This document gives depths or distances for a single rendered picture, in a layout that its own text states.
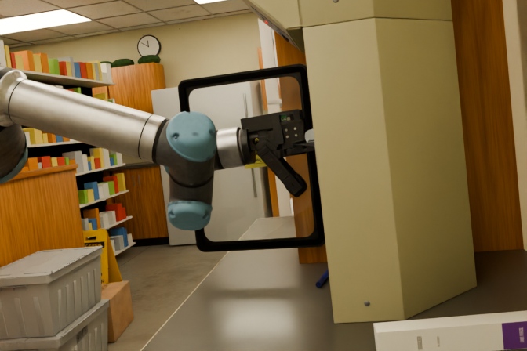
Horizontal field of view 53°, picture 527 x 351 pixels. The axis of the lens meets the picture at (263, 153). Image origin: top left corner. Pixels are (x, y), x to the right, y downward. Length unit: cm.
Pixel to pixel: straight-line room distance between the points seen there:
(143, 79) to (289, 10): 572
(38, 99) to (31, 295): 213
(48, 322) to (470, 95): 236
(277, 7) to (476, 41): 53
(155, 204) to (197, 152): 553
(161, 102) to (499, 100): 510
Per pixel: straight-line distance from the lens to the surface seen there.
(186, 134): 80
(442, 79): 95
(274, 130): 94
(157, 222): 636
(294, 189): 96
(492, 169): 124
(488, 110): 124
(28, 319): 303
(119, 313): 375
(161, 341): 92
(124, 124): 85
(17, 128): 105
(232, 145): 96
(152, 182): 630
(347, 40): 84
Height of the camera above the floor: 127
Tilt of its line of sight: 3 degrees down
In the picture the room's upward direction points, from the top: 6 degrees counter-clockwise
